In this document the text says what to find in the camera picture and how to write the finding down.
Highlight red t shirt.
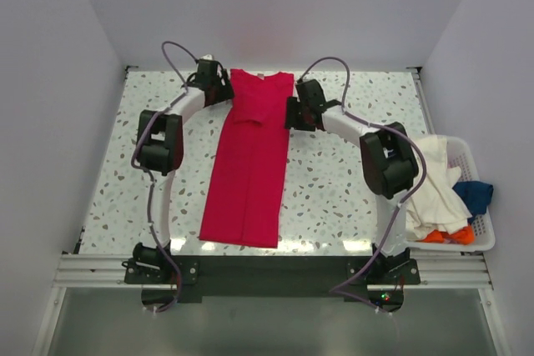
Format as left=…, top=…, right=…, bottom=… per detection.
left=199, top=69, right=295, bottom=248

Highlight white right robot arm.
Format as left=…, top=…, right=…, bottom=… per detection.
left=285, top=79, right=420, bottom=257

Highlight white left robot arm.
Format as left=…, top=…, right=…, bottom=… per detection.
left=131, top=58, right=234, bottom=249

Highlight white cream t shirt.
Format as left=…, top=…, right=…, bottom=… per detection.
left=406, top=135, right=471, bottom=241

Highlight white plastic laundry basket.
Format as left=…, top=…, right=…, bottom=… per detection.
left=406, top=135, right=495, bottom=253

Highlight navy blue t shirt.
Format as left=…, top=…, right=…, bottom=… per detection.
left=453, top=181, right=494, bottom=216

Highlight orange t shirt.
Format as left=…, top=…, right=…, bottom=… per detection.
left=420, top=226, right=476, bottom=245

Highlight aluminium frame rails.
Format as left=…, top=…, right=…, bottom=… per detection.
left=33, top=66, right=512, bottom=356

